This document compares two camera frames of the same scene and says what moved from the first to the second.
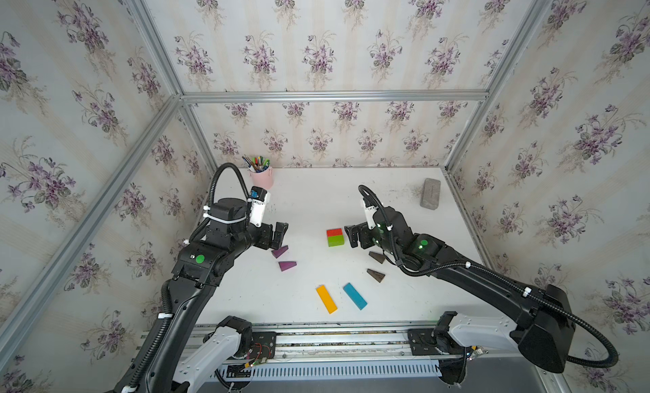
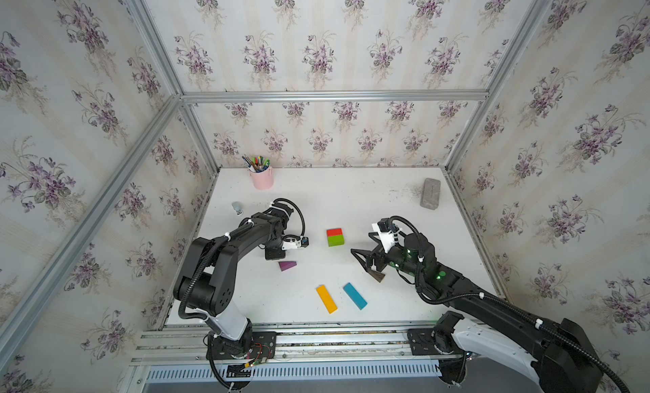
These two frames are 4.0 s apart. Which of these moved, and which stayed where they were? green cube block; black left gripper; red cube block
Moved: black left gripper
Stayed: red cube block; green cube block
